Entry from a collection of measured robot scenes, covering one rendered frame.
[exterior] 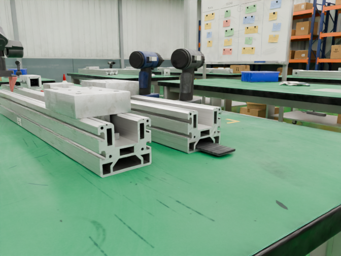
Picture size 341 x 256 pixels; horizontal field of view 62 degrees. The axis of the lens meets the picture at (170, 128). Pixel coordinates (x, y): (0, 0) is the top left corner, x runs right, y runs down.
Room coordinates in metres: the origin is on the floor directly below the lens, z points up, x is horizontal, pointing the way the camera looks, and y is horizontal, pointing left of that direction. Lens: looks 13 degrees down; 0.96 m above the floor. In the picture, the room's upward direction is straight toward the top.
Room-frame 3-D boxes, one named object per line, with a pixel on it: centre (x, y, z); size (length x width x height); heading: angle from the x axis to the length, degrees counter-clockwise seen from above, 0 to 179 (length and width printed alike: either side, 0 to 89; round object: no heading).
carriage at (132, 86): (0.88, 0.19, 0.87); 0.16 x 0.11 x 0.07; 40
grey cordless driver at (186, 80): (0.91, -0.07, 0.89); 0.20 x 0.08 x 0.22; 153
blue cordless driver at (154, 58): (1.07, 0.07, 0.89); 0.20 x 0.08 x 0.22; 152
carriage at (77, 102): (0.57, 0.17, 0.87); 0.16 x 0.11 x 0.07; 40
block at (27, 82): (2.02, 0.98, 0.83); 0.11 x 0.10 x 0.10; 132
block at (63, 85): (1.21, 0.49, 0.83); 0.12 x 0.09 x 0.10; 130
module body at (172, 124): (0.88, 0.19, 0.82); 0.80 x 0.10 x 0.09; 40
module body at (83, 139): (0.76, 0.33, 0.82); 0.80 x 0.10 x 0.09; 40
